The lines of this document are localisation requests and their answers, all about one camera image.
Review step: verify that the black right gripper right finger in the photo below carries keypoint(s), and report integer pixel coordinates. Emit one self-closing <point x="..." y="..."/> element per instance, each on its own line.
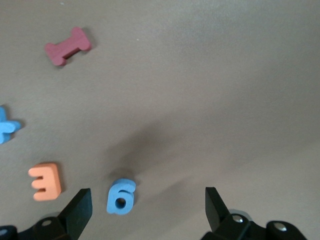
<point x="216" y="215"/>

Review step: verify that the brown table cover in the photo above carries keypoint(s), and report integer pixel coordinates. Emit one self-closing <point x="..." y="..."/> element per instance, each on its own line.
<point x="200" y="100"/>

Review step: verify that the orange foam letter E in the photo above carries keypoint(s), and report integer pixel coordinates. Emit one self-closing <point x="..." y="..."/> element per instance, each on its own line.
<point x="53" y="181"/>

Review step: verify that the blue foam letter g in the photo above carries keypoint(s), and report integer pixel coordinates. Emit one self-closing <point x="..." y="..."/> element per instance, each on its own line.
<point x="112" y="200"/>

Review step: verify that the red foam letter I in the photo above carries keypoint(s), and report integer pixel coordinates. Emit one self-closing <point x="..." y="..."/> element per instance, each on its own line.
<point x="67" y="46"/>

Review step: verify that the blue foam letter X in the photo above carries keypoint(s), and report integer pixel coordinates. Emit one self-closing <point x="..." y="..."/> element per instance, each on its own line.
<point x="6" y="126"/>

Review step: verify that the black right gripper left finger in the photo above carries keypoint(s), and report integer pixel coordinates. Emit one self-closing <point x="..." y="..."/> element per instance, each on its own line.
<point x="75" y="217"/>

